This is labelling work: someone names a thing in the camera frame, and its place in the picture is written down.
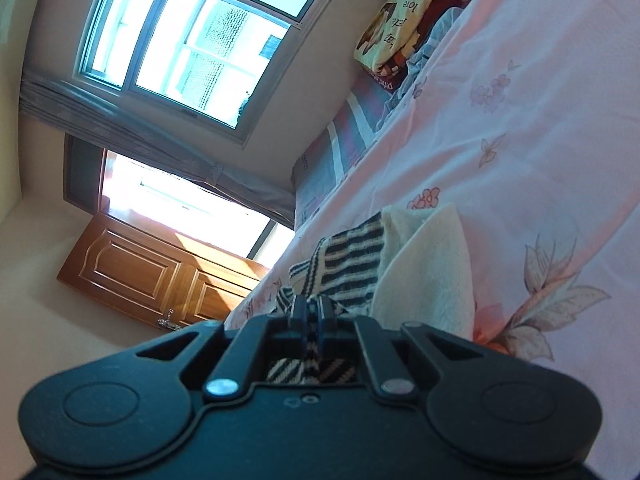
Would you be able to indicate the pink floral bed sheet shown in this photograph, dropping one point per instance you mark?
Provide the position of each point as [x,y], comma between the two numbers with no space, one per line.
[526,120]

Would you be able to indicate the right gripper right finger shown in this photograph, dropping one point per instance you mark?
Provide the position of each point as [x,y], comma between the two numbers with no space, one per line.
[488,407]

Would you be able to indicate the grey left curtain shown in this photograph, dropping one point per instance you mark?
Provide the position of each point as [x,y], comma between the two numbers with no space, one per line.
[88,117]

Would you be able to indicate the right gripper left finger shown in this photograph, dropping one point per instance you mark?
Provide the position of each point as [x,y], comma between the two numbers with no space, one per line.
[118,411]

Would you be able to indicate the cream striped knit sweater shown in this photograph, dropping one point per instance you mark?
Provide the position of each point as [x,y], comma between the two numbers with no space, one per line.
[400,265]

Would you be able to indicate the glass sliding window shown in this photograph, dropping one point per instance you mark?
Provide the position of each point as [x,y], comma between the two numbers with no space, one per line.
[216,61]

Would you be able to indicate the yellow red folded blanket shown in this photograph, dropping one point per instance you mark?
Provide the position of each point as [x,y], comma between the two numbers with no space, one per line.
[395,34]

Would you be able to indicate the striped mattress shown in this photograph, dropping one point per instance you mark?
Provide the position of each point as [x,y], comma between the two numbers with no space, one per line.
[338,147]

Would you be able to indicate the brown wooden door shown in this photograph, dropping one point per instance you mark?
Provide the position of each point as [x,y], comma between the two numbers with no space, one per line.
[157,276]

